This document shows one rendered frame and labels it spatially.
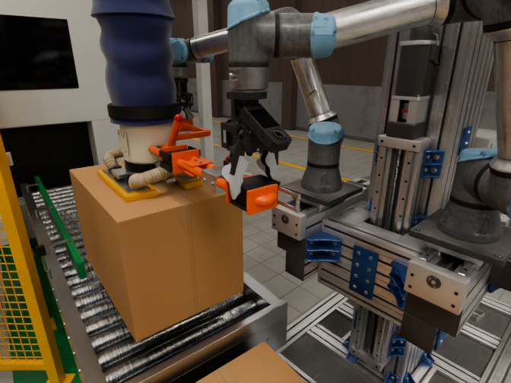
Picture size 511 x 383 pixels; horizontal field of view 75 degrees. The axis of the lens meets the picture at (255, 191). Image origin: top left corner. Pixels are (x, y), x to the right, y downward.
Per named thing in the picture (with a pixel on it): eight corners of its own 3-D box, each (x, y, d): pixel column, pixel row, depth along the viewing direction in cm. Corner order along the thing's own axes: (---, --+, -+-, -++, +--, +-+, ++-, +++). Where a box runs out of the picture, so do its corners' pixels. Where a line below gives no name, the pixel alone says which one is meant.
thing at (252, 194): (225, 202, 71) (224, 180, 70) (253, 194, 76) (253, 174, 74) (249, 216, 65) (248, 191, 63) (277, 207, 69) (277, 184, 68)
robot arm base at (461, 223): (448, 214, 102) (454, 183, 99) (506, 231, 92) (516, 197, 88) (427, 229, 93) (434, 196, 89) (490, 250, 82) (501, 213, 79)
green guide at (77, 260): (25, 188, 266) (22, 177, 263) (40, 185, 272) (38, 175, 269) (61, 286, 148) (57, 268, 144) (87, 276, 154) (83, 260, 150)
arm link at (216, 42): (300, 37, 107) (170, 70, 123) (306, 39, 116) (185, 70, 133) (295, -3, 103) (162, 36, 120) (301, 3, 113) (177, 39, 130)
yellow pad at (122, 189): (96, 175, 124) (94, 162, 122) (125, 170, 129) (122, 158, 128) (126, 203, 98) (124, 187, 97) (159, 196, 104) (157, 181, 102)
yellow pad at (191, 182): (147, 166, 134) (146, 154, 133) (170, 163, 140) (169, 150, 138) (185, 190, 109) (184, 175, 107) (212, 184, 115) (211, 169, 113)
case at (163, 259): (87, 258, 144) (68, 169, 130) (172, 232, 167) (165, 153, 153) (136, 343, 100) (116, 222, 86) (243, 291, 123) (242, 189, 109)
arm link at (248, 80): (277, 67, 62) (240, 67, 58) (276, 93, 64) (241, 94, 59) (252, 67, 68) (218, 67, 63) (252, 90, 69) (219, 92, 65)
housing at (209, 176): (200, 187, 82) (199, 169, 80) (223, 182, 85) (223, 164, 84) (215, 195, 76) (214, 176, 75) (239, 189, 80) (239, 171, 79)
